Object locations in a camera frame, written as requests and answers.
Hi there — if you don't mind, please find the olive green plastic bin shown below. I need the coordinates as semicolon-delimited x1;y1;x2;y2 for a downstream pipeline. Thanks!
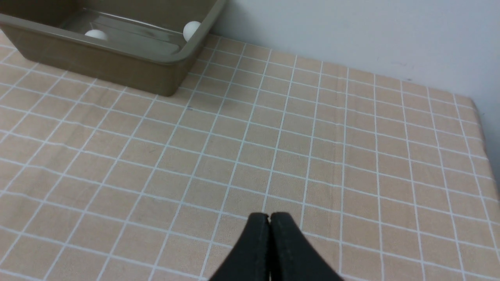
0;0;227;96

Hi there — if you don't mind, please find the beige checkered tablecloth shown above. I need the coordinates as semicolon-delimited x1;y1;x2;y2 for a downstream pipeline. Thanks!
0;33;500;281

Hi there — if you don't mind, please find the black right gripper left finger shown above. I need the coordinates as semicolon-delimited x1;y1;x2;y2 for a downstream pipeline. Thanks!
210;212;270;281

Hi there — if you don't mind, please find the white ping-pong ball with logo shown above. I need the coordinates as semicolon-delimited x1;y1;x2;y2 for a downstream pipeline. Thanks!
183;21;201;42

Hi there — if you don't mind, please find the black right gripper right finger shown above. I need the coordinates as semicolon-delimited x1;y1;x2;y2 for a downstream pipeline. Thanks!
270;212;343;281

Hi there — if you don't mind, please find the white ping-pong ball black print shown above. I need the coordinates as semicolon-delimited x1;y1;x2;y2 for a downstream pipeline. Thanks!
85;30;108;41

